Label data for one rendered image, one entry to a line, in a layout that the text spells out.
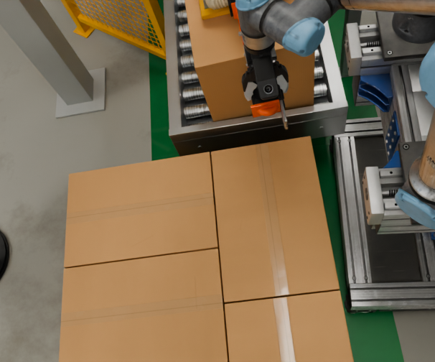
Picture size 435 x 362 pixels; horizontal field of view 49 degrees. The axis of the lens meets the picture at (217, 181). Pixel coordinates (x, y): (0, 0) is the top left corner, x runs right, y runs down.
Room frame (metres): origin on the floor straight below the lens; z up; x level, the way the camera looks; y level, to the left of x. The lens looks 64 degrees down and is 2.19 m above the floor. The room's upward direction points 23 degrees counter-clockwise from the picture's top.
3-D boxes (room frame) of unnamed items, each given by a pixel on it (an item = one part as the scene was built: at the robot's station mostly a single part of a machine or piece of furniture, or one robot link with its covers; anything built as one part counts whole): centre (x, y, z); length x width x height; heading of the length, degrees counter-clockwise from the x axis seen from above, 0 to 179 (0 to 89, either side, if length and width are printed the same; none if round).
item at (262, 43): (0.70, -0.21, 1.36); 0.08 x 0.08 x 0.05
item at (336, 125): (0.95, -0.23, 0.48); 0.70 x 0.03 x 0.15; 74
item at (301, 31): (0.62, -0.27, 1.44); 0.11 x 0.11 x 0.08; 25
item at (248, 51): (0.71, -0.21, 1.28); 0.09 x 0.08 x 0.12; 167
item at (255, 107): (0.69, -0.20, 1.14); 0.08 x 0.07 x 0.05; 167
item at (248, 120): (0.96, -0.23, 0.58); 0.70 x 0.03 x 0.06; 74
